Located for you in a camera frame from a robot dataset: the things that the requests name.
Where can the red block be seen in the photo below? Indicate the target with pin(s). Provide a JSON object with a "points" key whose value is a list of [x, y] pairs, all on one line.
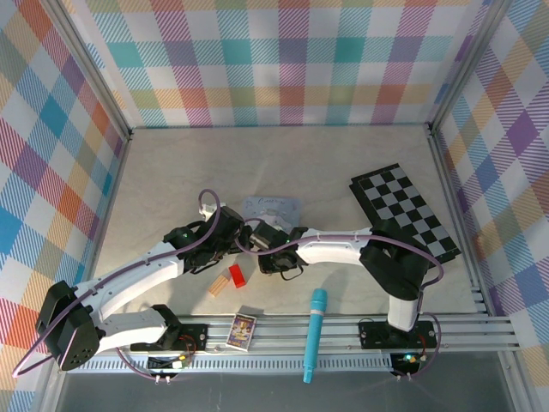
{"points": [[238, 276]]}

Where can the teal toy microphone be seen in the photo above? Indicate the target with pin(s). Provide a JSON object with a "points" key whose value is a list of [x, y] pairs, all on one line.
{"points": [[315, 330]]}

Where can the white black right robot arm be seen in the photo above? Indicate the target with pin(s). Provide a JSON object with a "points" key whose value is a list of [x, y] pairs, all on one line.
{"points": [[394, 266]]}

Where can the aluminium side rail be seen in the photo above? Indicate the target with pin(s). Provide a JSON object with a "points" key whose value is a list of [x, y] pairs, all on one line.
{"points": [[459, 206]]}

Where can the wooden block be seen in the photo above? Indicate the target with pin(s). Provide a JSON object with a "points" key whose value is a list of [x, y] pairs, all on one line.
{"points": [[219, 285]]}

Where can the aluminium rail bed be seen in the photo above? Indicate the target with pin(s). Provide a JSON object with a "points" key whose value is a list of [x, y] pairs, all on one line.
{"points": [[279, 339]]}

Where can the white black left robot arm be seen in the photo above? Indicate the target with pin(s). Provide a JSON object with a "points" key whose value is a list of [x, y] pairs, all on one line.
{"points": [[128, 285]]}

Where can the small controller board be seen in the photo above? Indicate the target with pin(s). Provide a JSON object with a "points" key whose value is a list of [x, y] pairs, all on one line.
{"points": [[407, 361], [169, 362]]}

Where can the small printed card box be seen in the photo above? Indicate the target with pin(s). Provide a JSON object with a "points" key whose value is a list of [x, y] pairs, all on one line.
{"points": [[240, 332]]}

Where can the black grey folding chessboard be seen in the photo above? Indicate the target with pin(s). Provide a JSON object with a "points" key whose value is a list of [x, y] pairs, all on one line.
{"points": [[403, 201]]}

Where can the aluminium corner post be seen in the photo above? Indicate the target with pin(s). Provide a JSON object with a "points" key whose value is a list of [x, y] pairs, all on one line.
{"points": [[92, 70], [467, 64]]}

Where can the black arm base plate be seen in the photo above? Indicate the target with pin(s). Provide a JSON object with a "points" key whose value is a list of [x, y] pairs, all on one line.
{"points": [[197, 339], [373, 335]]}

